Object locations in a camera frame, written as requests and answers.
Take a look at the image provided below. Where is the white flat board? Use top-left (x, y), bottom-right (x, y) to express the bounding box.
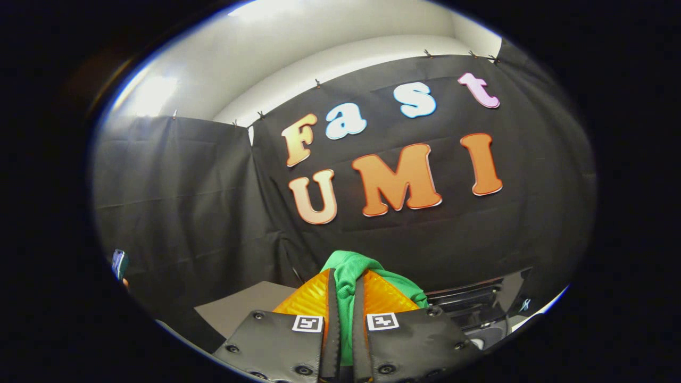
top-left (508, 285), bottom-right (571, 333)

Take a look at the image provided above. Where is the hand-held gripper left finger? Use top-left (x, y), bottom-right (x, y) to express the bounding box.
top-left (212, 268), bottom-right (342, 383)

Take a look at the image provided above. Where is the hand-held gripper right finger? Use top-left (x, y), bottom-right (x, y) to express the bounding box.
top-left (351, 270), bottom-right (482, 383)

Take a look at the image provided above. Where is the grey flat board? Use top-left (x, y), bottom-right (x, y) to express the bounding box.
top-left (194, 281), bottom-right (298, 341)

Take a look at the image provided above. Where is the green polo shirt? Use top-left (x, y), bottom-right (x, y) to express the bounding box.
top-left (321, 250), bottom-right (429, 368)

